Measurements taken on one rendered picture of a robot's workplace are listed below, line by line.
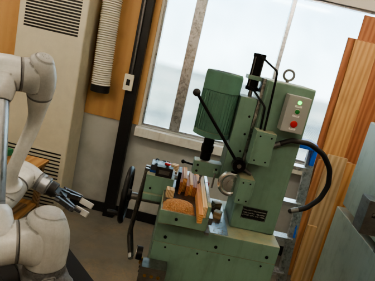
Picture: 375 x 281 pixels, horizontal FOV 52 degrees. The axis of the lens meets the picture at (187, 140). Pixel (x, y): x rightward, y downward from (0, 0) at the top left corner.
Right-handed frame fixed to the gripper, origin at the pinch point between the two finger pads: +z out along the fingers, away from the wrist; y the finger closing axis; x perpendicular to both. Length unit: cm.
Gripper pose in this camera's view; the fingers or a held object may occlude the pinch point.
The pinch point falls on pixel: (86, 208)
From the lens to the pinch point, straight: 195.3
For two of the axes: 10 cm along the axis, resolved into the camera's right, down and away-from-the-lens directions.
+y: 0.0, -2.4, 9.7
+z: 8.4, 5.3, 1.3
